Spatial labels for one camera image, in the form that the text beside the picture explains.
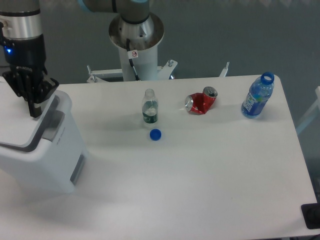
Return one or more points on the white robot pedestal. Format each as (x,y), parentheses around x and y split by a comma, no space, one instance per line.
(137,46)

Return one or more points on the clear plastic bottle green label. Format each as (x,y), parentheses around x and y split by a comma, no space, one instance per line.
(150,107)

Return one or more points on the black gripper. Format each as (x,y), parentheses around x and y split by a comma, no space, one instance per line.
(29,52)

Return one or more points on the black device at table corner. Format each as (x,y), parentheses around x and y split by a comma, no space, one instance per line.
(311,215)

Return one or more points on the blue plastic drink bottle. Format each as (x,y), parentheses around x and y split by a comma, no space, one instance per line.
(259,93)

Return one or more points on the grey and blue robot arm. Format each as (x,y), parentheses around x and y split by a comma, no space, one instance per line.
(49,42)

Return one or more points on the crushed red soda can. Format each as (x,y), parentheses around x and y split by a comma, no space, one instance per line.
(199,103)

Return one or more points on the blue bottle cap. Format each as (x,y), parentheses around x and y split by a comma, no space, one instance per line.
(155,134)

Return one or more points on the white trash can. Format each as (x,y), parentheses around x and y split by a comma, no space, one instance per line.
(55,157)

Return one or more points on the white frame at right edge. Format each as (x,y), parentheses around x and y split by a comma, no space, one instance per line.
(311,114)

